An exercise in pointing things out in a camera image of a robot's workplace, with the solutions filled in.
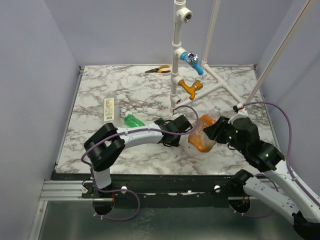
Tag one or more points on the white round bottle cap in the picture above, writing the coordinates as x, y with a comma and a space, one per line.
128, 113

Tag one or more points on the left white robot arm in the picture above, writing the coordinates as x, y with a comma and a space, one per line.
104, 147

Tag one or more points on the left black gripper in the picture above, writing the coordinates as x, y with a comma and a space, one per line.
174, 143

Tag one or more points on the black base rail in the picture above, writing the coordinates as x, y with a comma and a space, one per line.
153, 191

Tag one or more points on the green plastic bottle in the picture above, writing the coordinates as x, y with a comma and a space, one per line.
133, 122

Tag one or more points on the clear square water bottle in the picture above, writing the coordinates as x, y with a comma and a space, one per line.
111, 112

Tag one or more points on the yellow handled pliers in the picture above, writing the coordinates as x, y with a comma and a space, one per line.
163, 69

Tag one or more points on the brass yellow faucet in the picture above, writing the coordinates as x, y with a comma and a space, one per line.
191, 90

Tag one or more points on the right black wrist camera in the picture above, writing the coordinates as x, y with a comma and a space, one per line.
240, 112

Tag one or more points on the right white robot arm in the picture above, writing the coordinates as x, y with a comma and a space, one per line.
298, 203

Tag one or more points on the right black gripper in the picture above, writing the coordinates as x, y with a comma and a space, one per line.
215, 128

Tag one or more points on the white PVC pipe frame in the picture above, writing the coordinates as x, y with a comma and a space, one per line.
181, 93

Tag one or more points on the orange label tea bottle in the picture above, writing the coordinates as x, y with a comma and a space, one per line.
198, 138

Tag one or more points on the blue plastic faucet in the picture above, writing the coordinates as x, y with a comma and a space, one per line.
192, 59

